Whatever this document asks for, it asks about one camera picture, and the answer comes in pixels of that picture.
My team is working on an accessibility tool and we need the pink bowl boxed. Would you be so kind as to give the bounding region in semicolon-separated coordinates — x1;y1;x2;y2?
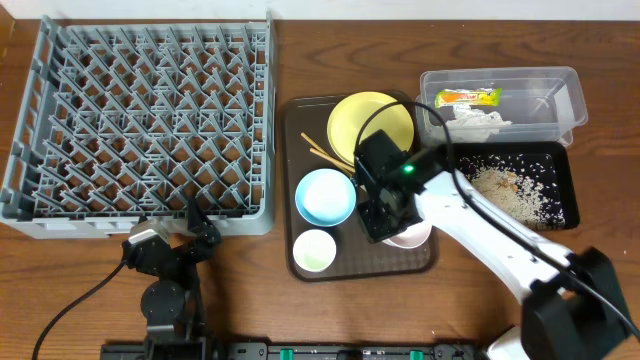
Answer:
383;221;432;249

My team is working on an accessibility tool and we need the light blue bowl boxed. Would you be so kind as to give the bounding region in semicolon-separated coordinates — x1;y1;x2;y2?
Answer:
294;168;356;227

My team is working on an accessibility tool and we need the small white cup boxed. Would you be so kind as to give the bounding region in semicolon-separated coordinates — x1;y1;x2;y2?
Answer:
292;229;337;273

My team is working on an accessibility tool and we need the yellow plate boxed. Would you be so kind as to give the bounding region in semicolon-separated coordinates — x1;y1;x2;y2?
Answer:
327;92;414;165

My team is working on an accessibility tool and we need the white napkin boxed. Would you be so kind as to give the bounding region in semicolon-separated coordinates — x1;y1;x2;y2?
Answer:
440;104;512;143

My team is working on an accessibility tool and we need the rice food waste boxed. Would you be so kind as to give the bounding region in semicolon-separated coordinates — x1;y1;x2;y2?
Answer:
457;153;566;230

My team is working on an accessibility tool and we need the green snack wrapper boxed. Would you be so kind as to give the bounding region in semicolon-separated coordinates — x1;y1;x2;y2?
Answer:
434;88;502;108

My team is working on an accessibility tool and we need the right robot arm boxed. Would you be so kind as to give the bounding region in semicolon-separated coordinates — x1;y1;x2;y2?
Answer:
354;130;639;359

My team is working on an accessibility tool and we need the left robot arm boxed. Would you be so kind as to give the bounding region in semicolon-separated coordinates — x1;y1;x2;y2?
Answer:
122;198;224;359

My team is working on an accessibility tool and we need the grey dishwasher rack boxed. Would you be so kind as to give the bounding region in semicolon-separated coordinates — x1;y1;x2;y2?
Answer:
1;17;277;239

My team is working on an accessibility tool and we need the black waste tray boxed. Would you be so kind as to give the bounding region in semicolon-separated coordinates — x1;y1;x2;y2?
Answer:
454;142;580;231

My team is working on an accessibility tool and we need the wooden chopstick lower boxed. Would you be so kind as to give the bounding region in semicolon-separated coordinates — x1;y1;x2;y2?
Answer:
309;148;355;176

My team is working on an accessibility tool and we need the wooden chopstick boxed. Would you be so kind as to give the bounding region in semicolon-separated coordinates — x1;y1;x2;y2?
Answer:
309;148;355;176
300;132;352;177

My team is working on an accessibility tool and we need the brown serving tray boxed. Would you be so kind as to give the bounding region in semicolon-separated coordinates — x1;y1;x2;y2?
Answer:
279;95;439;282

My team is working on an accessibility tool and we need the wooden chopstick upper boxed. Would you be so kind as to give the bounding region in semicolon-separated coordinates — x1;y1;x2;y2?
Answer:
300;132;352;177

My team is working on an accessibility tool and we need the clear plastic bin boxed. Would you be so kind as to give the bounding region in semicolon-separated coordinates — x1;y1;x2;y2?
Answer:
416;66;588;146

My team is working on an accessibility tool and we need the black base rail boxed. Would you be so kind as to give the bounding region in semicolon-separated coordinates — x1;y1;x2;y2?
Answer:
99;342;485;360

